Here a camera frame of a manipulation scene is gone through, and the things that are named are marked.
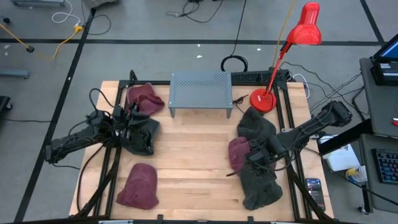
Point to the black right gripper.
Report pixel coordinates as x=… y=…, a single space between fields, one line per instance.
x=260 y=152

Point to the red desk lamp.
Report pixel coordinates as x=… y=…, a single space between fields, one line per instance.
x=306 y=31

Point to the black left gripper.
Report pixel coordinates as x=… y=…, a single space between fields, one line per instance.
x=122 y=123

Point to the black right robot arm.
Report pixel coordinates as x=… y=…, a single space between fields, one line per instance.
x=311 y=127

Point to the black chair base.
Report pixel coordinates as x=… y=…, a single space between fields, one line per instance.
x=4 y=104

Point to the black computer keyboard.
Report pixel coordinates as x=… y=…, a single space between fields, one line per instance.
x=387 y=165

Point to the grey side table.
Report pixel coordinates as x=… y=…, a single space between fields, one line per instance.
x=379 y=105

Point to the maroon knit hat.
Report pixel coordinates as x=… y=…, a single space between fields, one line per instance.
x=146 y=99
x=237 y=152
x=140 y=186

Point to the black power strip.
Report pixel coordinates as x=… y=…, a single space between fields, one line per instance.
x=248 y=77

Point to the black laptop screen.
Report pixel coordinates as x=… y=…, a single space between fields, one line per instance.
x=390 y=49

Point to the white paper box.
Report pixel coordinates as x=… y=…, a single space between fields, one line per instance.
x=342 y=158

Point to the black box device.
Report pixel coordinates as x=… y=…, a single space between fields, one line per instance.
x=384 y=76

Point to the grey perforated metal stand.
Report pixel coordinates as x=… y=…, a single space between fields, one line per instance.
x=200 y=90

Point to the grey metal floor bar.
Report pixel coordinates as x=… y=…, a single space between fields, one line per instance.
x=37 y=2

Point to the black metal bar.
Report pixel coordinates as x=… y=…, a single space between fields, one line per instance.
x=342 y=137

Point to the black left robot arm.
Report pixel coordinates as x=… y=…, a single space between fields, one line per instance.
x=74 y=140

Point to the grey desk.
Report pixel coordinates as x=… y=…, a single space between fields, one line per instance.
x=367 y=193

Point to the black smartphone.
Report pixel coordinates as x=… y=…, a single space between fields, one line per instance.
x=314 y=193

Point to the black aluminium table frame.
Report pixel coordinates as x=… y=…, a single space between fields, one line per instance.
x=158 y=82

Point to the white yellow canister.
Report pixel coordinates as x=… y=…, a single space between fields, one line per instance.
x=357 y=174

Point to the dark grey knit hat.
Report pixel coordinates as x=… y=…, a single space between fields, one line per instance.
x=143 y=146
x=261 y=189
x=255 y=124

